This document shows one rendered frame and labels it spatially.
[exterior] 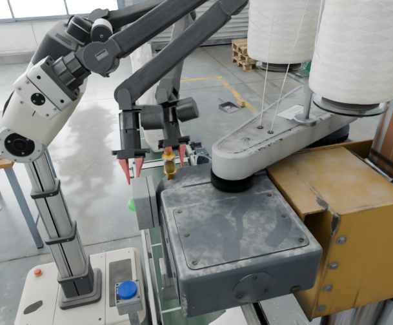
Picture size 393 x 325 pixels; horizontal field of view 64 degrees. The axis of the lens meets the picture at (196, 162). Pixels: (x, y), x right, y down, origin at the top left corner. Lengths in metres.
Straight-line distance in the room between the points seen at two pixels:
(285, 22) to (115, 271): 1.60
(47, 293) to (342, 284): 1.57
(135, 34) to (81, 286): 1.31
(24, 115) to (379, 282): 1.09
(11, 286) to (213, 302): 2.06
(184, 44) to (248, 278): 0.61
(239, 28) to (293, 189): 8.09
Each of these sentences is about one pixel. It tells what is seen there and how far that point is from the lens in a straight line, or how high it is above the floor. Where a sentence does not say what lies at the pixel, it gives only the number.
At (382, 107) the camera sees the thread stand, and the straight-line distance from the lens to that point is 0.61.
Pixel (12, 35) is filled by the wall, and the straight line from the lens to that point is 8.45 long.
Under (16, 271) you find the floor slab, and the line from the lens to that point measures 2.58.
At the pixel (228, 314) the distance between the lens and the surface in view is 1.01.
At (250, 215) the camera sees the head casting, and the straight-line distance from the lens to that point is 0.58.
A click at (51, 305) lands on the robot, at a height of 0.26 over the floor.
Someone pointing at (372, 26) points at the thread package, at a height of 1.64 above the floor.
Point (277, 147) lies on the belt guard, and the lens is 0.66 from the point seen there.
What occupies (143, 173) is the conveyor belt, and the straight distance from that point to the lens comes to 2.47.
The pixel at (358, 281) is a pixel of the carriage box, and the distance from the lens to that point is 0.81.
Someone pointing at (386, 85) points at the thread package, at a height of 1.56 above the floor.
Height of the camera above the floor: 1.72
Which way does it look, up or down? 32 degrees down
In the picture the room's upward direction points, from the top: 2 degrees counter-clockwise
